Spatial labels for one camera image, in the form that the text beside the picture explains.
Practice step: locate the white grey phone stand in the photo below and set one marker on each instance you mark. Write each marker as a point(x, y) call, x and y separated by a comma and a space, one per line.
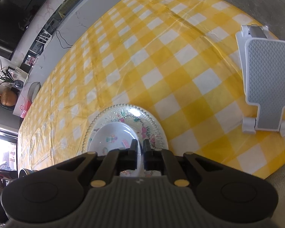
point(262, 61)

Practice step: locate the black television screen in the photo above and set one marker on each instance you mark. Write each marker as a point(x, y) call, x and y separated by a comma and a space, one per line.
point(15, 17)

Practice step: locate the clear glass cartoon plate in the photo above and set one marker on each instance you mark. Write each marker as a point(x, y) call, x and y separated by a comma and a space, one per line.
point(137, 123)

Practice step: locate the yellow white checkered tablecloth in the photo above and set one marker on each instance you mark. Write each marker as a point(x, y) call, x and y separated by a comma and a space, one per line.
point(178, 59)

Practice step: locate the green potted plant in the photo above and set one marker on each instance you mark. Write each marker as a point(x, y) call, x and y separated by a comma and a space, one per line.
point(6, 77)

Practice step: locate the orange round vase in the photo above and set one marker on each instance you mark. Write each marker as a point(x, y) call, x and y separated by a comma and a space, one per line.
point(8, 98)

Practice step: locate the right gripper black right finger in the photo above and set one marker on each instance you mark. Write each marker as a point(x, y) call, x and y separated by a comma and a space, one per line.
point(163, 160)

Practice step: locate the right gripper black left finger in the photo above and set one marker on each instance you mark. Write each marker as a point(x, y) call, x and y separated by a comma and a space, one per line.
point(113, 163)

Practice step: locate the grey round chair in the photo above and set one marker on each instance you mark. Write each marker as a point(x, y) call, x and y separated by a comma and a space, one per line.
point(33, 91)

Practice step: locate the white sticker-pattern small plate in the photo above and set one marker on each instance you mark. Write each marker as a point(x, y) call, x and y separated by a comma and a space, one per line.
point(116, 135)

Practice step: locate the pink storage box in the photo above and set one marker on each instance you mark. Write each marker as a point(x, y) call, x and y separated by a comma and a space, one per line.
point(25, 107)

